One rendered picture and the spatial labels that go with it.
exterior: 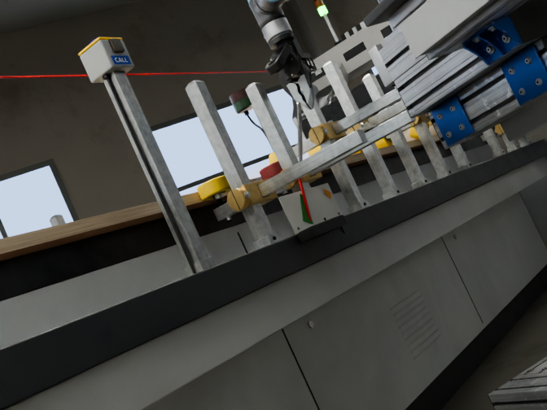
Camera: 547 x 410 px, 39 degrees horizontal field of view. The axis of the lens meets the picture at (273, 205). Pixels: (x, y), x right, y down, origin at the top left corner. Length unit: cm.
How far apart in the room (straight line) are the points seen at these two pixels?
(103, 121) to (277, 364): 478
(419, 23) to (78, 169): 517
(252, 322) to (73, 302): 37
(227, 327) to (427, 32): 69
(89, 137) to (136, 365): 520
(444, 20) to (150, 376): 79
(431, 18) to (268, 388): 100
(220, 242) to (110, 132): 462
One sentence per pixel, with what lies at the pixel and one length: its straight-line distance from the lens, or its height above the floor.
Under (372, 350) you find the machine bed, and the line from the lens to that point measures 240.
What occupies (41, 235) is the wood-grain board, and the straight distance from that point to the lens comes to 154.
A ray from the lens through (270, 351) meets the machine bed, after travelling 199.
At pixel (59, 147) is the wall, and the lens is 643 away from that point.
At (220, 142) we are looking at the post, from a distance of 180.
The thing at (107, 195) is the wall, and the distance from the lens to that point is 637.
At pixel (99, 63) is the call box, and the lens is 164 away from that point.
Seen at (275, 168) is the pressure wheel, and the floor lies 89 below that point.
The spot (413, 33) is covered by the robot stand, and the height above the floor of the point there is 92.
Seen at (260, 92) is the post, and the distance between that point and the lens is 203.
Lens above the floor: 63
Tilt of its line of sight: 5 degrees up
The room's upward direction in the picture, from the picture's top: 25 degrees counter-clockwise
